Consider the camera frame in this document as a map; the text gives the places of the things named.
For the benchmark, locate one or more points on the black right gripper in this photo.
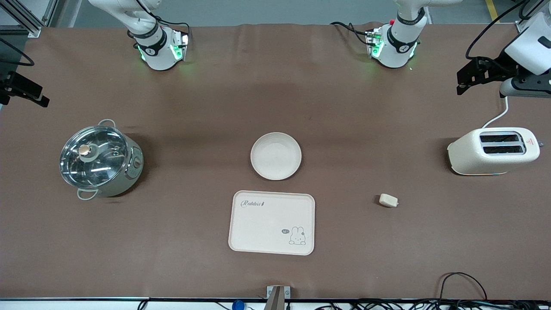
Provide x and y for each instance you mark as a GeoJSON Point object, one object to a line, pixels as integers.
{"type": "Point", "coordinates": [13, 83]}

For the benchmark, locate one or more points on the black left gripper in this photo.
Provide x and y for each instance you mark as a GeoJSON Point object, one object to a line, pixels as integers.
{"type": "Point", "coordinates": [500, 63]}

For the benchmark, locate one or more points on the small cream bun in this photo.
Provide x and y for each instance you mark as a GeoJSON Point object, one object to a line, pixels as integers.
{"type": "Point", "coordinates": [388, 200]}

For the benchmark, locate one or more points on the round cream plate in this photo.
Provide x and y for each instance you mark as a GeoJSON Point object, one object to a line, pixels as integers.
{"type": "Point", "coordinates": [275, 156]}

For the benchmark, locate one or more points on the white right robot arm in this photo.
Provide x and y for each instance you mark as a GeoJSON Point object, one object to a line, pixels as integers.
{"type": "Point", "coordinates": [159, 56]}

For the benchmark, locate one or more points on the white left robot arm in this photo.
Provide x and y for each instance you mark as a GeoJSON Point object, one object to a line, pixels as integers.
{"type": "Point", "coordinates": [396, 51]}

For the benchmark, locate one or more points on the cream rabbit print tray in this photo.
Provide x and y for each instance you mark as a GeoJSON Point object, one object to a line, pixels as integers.
{"type": "Point", "coordinates": [267, 228]}

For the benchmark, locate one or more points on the cream two-slot toaster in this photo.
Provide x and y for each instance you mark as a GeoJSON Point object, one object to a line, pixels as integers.
{"type": "Point", "coordinates": [482, 157]}

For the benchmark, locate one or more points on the glass pot lid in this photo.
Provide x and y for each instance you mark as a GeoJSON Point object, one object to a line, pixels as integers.
{"type": "Point", "coordinates": [94, 157]}

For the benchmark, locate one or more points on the silver electric cooking pot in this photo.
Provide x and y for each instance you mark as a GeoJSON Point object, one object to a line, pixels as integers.
{"type": "Point", "coordinates": [131, 172]}

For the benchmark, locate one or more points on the brown table mat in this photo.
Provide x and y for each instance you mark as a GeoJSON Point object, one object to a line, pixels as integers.
{"type": "Point", "coordinates": [344, 129]}

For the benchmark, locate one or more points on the small blue round object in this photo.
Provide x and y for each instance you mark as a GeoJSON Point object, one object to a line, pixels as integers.
{"type": "Point", "coordinates": [238, 305]}

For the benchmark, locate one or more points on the aluminium frame profile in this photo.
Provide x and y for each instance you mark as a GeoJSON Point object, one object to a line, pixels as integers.
{"type": "Point", "coordinates": [30, 26]}
{"type": "Point", "coordinates": [523, 26]}

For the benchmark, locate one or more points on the grey metal bracket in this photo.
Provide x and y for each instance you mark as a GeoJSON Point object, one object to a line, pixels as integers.
{"type": "Point", "coordinates": [278, 297]}

